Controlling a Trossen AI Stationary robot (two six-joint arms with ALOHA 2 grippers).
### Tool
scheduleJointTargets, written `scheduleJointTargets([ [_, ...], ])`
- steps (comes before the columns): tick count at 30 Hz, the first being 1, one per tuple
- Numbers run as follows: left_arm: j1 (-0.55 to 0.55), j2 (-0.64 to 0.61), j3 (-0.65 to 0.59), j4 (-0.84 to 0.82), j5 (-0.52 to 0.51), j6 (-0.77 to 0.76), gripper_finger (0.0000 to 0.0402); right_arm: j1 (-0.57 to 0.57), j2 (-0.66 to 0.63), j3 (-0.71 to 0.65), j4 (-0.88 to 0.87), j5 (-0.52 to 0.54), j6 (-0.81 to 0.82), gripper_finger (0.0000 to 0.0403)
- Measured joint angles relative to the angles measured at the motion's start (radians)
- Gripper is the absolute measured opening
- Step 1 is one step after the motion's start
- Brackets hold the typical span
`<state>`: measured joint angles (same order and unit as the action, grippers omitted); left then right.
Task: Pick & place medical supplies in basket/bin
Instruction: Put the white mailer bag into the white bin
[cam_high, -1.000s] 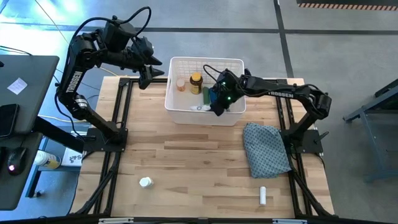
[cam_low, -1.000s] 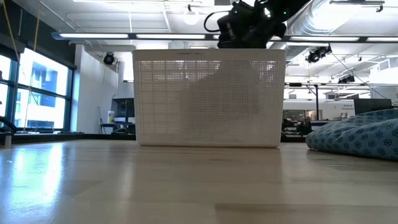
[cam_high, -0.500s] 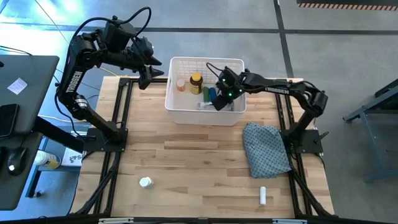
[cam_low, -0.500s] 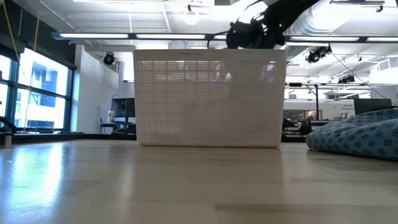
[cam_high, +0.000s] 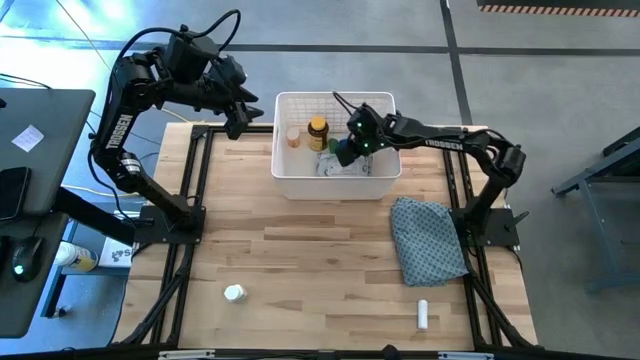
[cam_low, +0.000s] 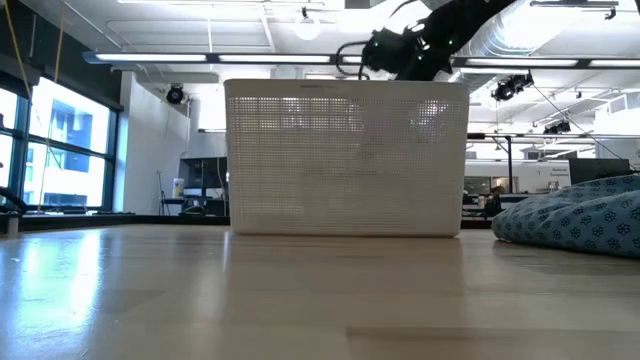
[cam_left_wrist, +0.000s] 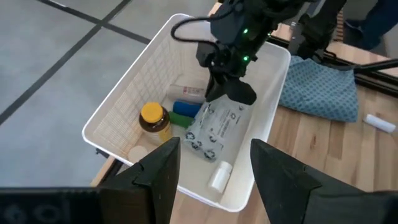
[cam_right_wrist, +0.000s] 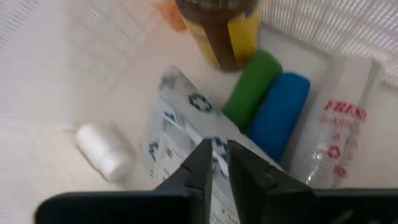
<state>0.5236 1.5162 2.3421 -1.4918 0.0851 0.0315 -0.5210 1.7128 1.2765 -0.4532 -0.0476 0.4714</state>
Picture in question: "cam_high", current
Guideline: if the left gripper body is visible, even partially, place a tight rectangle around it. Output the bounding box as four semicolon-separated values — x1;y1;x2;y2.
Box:
202;79;246;121

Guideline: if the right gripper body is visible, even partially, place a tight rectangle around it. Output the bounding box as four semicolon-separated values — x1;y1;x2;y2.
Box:
347;105;391;154

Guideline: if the white printed supply packet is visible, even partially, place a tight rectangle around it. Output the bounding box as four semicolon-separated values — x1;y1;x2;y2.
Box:
315;151;375;178

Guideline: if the amber bottle yellow cap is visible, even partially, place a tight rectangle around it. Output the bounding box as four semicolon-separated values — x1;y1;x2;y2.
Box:
306;115;331;153

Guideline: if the white plastic bottle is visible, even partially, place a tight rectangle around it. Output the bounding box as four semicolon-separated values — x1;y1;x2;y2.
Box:
223;283;248;304

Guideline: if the white plastic basket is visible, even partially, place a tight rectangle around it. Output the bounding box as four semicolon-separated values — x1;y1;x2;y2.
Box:
270;90;403;201

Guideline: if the blue patterned cloth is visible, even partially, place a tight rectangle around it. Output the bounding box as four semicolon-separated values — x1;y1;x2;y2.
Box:
389;196;470;288

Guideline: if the grey desk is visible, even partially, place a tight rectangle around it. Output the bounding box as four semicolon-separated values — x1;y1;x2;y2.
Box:
0;88;97;340

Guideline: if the white printed box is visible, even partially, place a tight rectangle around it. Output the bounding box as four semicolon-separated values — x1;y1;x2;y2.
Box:
98;237;139;269

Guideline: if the white sticky note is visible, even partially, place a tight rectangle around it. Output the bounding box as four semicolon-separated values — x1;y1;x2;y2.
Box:
10;123;45;154

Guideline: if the white and yellow bottle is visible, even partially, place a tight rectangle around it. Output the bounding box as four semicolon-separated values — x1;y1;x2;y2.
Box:
54;241;100;274

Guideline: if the hazard striped floor mat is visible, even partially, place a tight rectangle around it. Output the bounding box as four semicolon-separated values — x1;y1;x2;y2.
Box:
476;0;640;19

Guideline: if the grey-blue metal cart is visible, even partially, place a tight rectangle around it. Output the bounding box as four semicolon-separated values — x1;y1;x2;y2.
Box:
551;127;640;296

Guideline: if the black computer mouse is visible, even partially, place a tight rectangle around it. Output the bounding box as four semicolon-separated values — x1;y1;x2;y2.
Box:
10;235;45;284

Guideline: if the black aluminium table frame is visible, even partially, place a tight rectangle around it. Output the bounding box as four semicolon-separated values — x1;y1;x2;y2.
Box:
112;122;541;360

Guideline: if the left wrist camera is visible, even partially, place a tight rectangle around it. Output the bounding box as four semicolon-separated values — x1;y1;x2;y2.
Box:
219;54;248;87

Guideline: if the yellow floor cable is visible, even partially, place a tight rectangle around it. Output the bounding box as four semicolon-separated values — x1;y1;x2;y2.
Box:
54;0;194;124

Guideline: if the yellow extension cord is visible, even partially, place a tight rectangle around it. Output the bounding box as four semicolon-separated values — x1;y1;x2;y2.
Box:
60;183;141;199

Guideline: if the black floor cable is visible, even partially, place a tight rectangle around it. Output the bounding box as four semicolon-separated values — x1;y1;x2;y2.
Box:
0;73;51;90

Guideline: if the silver metal bracket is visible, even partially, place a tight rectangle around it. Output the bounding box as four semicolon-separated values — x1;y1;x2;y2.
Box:
438;351;495;360
158;349;216;360

